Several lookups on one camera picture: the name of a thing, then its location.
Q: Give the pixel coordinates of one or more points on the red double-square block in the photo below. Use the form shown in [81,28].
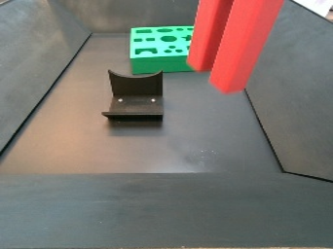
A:
[230,32]

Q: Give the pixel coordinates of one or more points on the green foam shape board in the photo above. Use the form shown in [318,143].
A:
[159,48]

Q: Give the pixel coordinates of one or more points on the black curved holder stand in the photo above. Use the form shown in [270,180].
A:
[136,96]

